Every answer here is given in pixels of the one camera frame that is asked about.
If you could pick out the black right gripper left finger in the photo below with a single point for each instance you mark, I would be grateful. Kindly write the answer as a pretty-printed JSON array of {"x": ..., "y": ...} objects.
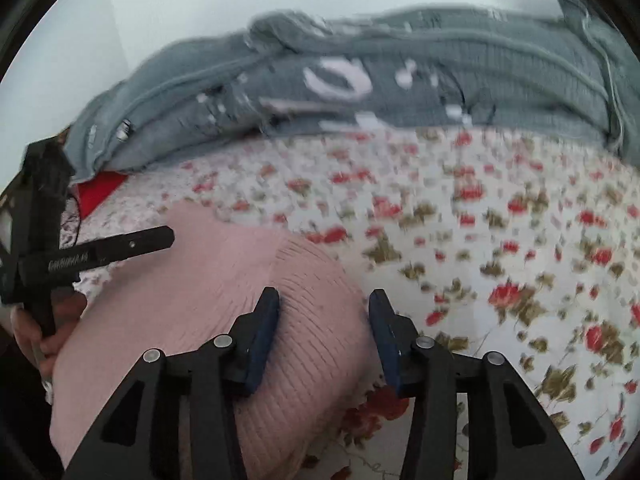
[{"x": 253, "y": 335}]

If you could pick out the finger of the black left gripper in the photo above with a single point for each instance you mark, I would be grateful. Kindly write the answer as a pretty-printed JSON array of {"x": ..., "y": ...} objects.
[{"x": 66, "y": 263}]

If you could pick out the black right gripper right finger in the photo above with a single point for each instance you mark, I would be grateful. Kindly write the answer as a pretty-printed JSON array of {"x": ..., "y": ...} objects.
[{"x": 394, "y": 335}]

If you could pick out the pink knit sweater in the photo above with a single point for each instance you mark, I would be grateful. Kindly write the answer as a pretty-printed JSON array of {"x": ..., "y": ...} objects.
[{"x": 180, "y": 298}]

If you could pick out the person's left hand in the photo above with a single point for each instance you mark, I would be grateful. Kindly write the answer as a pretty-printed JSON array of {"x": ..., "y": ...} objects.
[{"x": 42, "y": 332}]

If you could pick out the red cloth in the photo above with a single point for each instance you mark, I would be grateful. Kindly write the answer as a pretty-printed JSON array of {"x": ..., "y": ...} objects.
[{"x": 91, "y": 194}]

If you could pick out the floral bed sheet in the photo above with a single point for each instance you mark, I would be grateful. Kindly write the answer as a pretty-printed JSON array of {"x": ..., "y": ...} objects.
[{"x": 487, "y": 240}]

